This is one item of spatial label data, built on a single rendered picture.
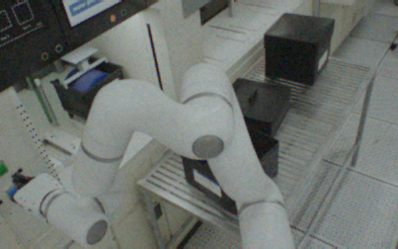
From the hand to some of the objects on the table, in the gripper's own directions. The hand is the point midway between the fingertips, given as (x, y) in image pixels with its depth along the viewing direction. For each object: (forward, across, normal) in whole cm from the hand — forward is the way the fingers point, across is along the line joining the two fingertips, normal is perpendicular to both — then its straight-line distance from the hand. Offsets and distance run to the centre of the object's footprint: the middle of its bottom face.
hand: (19, 180), depth 103 cm
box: (-15, -150, +44) cm, 157 cm away
